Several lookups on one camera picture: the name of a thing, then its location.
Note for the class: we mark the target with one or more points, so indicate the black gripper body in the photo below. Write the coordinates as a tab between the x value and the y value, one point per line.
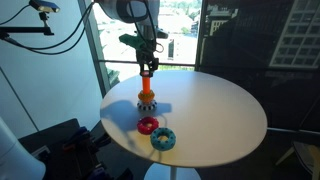
146	52

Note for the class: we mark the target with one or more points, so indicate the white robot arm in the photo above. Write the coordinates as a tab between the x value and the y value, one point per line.
123	10

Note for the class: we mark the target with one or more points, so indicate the blue clamp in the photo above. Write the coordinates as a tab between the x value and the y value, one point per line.
79	134
97	173

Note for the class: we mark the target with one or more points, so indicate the black equipment case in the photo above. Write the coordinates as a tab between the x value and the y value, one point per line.
56	146

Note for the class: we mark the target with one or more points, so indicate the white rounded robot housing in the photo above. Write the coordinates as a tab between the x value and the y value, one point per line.
15	156

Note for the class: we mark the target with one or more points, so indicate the white chair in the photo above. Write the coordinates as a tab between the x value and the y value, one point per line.
305	155

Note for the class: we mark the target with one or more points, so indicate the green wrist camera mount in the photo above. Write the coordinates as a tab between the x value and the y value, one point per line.
130	40

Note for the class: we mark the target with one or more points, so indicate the horizontal window rail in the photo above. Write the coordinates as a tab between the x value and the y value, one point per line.
176	63

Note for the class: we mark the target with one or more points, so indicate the grey window frame post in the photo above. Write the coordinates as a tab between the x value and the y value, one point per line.
95	60

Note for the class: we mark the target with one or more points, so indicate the white table pedestal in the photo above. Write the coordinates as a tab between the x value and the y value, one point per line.
171	174

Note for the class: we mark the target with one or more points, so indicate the camera on stand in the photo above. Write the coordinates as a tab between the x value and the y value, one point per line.
45	6

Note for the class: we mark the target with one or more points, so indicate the black camera stand bar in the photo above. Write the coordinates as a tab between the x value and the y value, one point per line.
26	30

